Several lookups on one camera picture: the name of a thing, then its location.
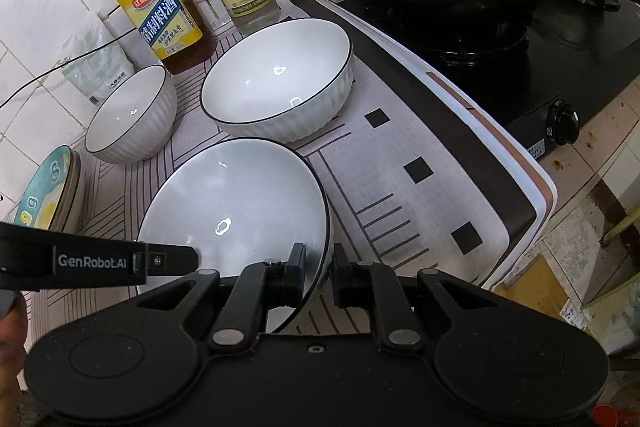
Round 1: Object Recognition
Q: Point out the white ribbed bowl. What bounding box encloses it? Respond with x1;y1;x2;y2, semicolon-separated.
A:
84;64;178;165
135;138;334;333
200;18;356;144

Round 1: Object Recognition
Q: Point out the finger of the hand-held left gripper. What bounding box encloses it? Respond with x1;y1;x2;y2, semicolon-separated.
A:
145;244;200;279

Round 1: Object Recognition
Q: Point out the person's left hand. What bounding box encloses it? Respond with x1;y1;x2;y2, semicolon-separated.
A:
0;294;27;427

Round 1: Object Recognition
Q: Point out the black gas stove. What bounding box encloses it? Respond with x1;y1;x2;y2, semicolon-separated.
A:
295;0;640;158

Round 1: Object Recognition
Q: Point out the striped patterned tablecloth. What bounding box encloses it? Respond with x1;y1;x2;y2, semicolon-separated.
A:
20;0;558;338

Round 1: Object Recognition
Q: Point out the clear plastic bag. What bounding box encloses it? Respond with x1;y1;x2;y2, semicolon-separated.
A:
60;12;136;108

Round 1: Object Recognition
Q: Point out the black stove knob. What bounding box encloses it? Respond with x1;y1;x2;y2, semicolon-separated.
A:
545;98;581;146

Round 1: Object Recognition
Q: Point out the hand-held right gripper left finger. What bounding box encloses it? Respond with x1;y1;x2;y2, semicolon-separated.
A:
134;243;307;352

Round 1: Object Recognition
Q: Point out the brown cardboard box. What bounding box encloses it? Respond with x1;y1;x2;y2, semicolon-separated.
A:
494;252;601;343

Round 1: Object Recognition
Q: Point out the blue fried egg plate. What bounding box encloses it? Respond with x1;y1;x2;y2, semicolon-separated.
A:
14;146;83;233

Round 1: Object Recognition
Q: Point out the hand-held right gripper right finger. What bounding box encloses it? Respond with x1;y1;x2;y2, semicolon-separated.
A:
332;244;495;352

